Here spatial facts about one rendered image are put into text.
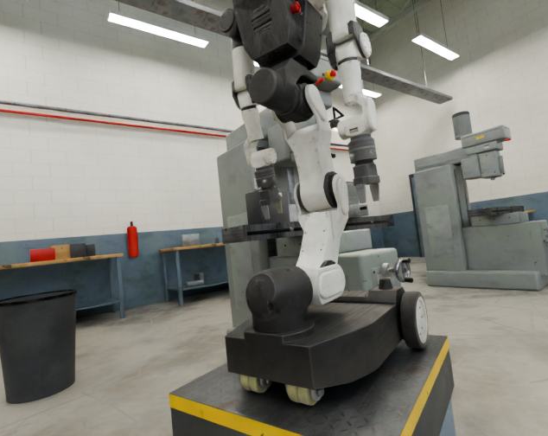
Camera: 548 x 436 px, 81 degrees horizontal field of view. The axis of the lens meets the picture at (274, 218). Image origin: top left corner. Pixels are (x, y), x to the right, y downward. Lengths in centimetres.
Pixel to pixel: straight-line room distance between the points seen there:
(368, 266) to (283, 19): 113
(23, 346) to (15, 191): 342
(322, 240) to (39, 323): 198
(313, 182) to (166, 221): 489
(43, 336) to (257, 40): 218
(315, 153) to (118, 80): 551
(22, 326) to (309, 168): 207
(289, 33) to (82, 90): 531
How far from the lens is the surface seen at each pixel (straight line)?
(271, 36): 124
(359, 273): 166
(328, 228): 119
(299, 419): 93
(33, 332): 263
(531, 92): 846
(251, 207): 177
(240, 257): 239
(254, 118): 139
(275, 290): 89
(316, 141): 123
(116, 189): 586
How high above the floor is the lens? 84
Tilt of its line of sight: 4 degrees up
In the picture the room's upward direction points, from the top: 6 degrees counter-clockwise
